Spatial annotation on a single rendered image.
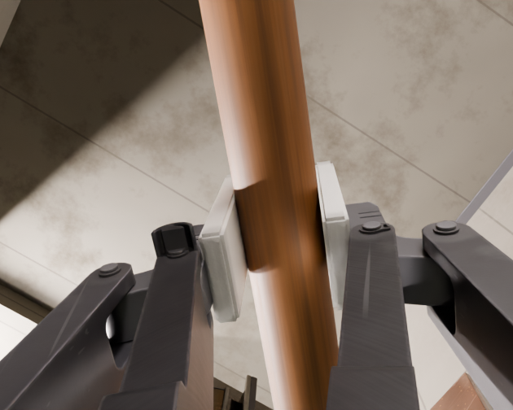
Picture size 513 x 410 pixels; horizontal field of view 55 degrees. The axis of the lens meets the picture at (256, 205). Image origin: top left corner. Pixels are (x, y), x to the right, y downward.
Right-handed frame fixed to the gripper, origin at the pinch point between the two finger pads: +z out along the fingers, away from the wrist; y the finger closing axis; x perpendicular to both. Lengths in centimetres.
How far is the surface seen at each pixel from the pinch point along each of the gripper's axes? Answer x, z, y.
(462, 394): -146, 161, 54
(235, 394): -129, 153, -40
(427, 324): -209, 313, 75
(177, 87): -13, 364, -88
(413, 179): -112, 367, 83
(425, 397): -228, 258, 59
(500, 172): -116, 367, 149
